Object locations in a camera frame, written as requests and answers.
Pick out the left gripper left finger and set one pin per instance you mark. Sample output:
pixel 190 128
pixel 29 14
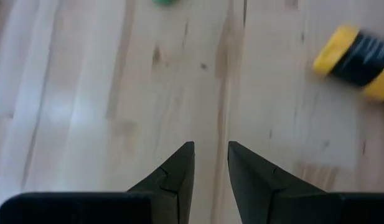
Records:
pixel 173 186

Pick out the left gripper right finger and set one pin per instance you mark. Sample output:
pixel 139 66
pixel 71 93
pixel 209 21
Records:
pixel 260 193

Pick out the yellow paint bottle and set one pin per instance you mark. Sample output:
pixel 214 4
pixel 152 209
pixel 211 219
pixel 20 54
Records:
pixel 359 59

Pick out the green scissors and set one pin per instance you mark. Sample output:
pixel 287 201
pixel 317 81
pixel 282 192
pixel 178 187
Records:
pixel 165 2

